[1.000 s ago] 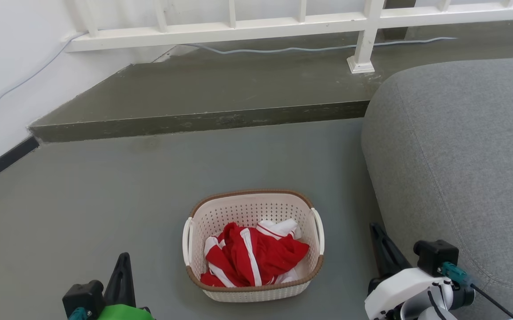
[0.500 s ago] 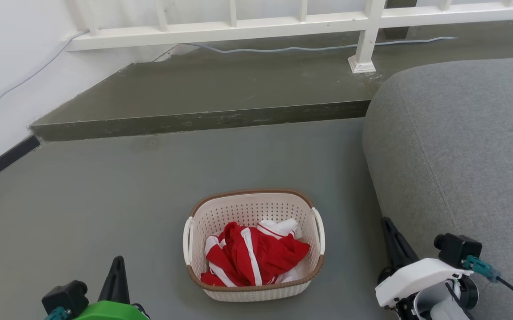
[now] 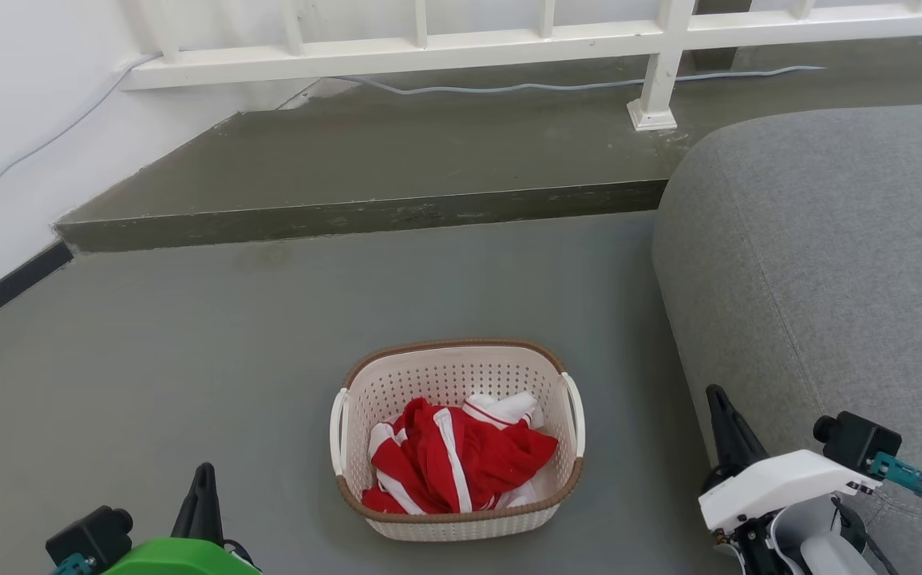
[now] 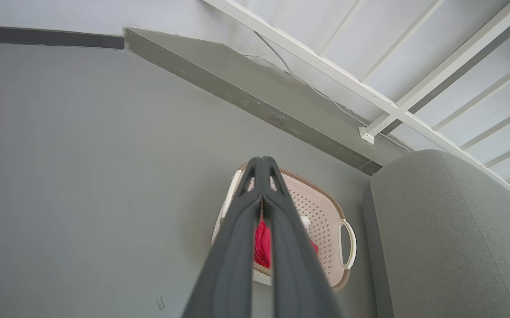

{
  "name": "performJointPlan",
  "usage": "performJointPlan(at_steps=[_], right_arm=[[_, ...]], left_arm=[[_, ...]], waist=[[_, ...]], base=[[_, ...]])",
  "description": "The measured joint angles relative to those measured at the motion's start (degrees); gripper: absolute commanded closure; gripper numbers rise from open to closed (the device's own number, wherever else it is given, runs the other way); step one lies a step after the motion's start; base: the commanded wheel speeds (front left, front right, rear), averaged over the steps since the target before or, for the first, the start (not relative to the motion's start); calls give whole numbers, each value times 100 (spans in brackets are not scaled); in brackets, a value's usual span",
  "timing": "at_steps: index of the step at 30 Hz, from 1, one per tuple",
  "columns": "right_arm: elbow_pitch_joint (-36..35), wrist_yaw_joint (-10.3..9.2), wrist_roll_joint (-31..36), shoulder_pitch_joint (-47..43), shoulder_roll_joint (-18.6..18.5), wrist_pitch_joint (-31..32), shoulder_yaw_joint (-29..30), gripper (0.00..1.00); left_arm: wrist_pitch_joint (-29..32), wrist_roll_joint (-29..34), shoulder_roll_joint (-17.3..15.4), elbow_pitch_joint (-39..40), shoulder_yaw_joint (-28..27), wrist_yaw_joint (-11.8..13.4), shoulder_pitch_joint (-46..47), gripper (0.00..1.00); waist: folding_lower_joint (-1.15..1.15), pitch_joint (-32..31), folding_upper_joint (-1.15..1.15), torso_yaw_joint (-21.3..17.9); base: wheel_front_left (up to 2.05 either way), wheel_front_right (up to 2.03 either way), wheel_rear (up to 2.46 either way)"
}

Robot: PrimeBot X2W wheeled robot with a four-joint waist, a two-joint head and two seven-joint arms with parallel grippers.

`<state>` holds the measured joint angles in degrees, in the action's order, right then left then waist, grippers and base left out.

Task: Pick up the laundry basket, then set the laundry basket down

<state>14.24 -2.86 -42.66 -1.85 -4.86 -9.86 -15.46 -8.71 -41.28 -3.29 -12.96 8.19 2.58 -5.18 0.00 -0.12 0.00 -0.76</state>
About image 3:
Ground raised grey concrete step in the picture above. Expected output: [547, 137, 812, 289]
[53, 36, 922, 255]

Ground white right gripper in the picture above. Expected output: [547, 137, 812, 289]
[698, 385, 881, 533]

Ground grey fabric sofa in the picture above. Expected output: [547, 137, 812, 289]
[652, 102, 922, 575]

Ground black baseboard strip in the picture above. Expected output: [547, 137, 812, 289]
[0, 240, 74, 343]

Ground thin pale cable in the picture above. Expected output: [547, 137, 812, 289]
[0, 52, 829, 220]

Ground red garment with white stripes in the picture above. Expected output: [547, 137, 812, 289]
[362, 391, 559, 514]

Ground cream perforated plastic laundry basket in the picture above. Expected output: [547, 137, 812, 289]
[330, 339, 587, 542]

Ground white metal railing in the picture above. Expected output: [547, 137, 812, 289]
[121, 0, 922, 133]

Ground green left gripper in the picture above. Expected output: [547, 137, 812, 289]
[101, 463, 262, 575]

